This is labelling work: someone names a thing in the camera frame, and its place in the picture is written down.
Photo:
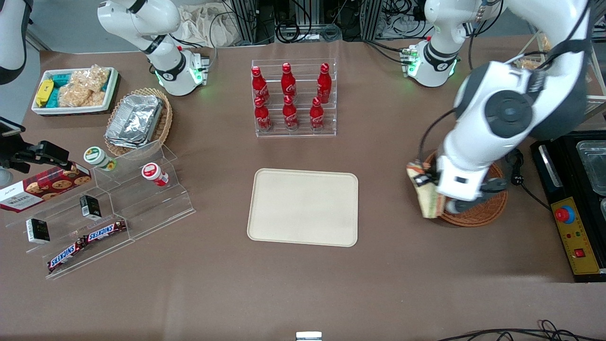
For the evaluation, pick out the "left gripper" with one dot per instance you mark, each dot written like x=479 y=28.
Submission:
x=432 y=177

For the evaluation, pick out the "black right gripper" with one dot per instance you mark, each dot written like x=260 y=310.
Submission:
x=29 y=155

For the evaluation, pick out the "sandwich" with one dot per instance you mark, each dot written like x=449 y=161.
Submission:
x=428 y=203

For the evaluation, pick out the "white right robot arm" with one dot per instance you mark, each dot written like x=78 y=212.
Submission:
x=142 y=19

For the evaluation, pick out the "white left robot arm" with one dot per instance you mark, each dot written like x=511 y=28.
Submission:
x=509 y=111

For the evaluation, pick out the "brown wicker basket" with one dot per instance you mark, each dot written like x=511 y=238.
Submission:
x=478 y=215

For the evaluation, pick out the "light wicker basket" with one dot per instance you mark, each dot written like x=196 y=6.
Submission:
x=163 y=123

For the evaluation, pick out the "beige plastic serving tray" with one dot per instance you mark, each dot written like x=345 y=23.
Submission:
x=303 y=208

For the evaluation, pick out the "red Walkers shortbread box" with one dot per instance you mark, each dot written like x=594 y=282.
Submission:
x=42 y=187

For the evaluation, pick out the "green lid yogurt cup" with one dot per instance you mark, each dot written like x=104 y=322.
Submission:
x=94 y=155

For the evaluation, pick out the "white rectangular bin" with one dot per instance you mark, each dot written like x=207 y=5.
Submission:
x=71 y=111

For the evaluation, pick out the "teal snack packet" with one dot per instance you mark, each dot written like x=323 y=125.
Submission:
x=53 y=97
x=60 y=79

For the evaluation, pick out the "yellow snack packet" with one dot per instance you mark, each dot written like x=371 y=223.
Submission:
x=44 y=92

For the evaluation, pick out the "clear bag rice crackers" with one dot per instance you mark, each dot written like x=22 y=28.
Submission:
x=80 y=97
x=92 y=76

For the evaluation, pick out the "small black carton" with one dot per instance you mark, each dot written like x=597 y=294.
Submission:
x=38 y=230
x=90 y=207

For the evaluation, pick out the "silver foil container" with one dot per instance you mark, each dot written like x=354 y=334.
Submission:
x=135 y=121

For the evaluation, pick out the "Snickers chocolate bar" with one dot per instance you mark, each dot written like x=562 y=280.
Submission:
x=64 y=258
x=106 y=231

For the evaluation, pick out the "red lid yogurt cup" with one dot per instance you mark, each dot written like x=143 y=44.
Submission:
x=151 y=171

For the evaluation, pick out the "clear acrylic stepped stand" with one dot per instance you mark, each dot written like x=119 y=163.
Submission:
x=142 y=208

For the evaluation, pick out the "red cola bottle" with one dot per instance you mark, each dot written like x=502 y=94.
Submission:
x=262 y=116
x=290 y=115
x=262 y=87
x=324 y=85
x=288 y=83
x=316 y=116

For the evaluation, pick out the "black tabletop appliance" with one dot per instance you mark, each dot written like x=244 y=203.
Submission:
x=554 y=170

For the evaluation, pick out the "clear acrylic bottle rack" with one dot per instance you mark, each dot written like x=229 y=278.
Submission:
x=305 y=66

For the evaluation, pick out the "yellow emergency stop box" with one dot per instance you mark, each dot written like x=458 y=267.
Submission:
x=580 y=237

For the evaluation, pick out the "clear glass container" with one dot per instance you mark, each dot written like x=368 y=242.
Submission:
x=594 y=166

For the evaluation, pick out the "small silver object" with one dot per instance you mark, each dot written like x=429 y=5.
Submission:
x=308 y=336

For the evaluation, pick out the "crumpled beige cloth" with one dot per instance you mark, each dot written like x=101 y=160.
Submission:
x=203 y=26

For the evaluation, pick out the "aluminium frame post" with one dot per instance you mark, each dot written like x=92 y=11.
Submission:
x=246 y=21
x=371 y=19

